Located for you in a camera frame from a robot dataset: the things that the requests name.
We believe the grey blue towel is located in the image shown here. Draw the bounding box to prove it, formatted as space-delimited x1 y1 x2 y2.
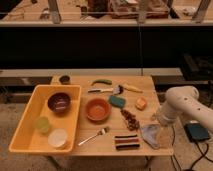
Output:
140 124 160 149

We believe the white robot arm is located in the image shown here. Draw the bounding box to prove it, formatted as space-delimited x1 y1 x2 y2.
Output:
155 86 213 133

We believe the orange bowl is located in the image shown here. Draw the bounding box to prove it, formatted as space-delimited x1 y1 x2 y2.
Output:
85 98 111 122

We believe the purple bowl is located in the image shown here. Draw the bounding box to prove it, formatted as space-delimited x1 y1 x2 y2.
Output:
47 92 71 113

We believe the orange sponge block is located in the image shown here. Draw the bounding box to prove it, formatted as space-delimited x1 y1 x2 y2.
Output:
135 97 147 110

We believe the brown grape bunch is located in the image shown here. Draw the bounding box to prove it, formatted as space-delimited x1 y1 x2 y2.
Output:
120 109 140 131

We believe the teal sponge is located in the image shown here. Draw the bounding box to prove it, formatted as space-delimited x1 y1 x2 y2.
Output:
108 95 126 108

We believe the black foot pedal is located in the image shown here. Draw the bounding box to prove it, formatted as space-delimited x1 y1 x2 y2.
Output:
184 123 210 142

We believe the silver fork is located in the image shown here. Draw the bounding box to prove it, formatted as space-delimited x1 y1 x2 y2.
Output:
78 127 110 146

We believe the green pepper toy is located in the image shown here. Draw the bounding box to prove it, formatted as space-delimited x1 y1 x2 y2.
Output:
91 79 112 85

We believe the small dark cup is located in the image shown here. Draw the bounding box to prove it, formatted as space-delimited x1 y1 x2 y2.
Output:
59 75 70 85

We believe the white plastic cup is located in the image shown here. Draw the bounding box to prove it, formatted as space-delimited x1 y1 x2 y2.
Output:
48 129 68 149

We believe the green plastic cup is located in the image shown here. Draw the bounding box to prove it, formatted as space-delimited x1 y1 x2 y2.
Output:
34 117 50 134

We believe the yellow plastic bin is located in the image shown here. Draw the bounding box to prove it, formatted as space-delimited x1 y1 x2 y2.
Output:
9 85 81 155

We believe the yellow handled brush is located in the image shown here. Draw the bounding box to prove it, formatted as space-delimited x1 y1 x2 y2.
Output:
114 84 142 95

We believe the black cable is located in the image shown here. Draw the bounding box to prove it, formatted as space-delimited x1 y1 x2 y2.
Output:
168 124 213 171

